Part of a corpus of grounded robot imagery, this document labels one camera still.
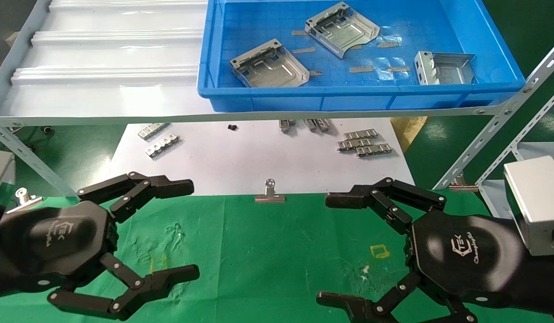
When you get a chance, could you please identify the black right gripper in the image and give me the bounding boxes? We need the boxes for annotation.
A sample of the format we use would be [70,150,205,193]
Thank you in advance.
[316,177,554,323]

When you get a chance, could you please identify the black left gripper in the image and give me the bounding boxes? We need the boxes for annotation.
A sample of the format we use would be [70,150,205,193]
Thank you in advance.
[0,171,200,322]

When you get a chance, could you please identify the sheet metal bracket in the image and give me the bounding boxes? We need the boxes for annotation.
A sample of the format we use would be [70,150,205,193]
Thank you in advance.
[414,51,477,86]
[304,1,381,59]
[229,39,310,88]

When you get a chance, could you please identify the green table cloth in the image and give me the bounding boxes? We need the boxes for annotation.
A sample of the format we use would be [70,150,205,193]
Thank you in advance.
[0,191,554,323]

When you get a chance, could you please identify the white board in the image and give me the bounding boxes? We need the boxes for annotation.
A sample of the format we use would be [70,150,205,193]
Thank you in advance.
[111,118,416,196]

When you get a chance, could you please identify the clear plastic film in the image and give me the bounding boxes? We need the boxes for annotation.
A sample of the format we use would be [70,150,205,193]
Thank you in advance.
[373,56,414,82]

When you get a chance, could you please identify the white ribbed shelf panel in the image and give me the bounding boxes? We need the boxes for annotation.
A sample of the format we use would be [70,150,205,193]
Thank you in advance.
[0,0,215,118]

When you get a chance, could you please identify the blue plastic bin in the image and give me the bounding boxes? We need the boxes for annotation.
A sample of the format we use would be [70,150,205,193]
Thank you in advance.
[197,0,526,113]

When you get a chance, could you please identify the grey metal rack frame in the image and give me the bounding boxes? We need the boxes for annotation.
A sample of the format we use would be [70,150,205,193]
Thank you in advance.
[0,0,554,198]

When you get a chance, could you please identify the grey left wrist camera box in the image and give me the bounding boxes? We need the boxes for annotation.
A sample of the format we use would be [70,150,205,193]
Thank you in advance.
[0,150,16,225]

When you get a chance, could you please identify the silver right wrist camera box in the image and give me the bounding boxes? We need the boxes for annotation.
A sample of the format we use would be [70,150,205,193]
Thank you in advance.
[503,156,554,256]

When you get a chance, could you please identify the folded sheet metal bracket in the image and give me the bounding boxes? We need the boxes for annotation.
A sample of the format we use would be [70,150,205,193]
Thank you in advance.
[414,51,477,86]

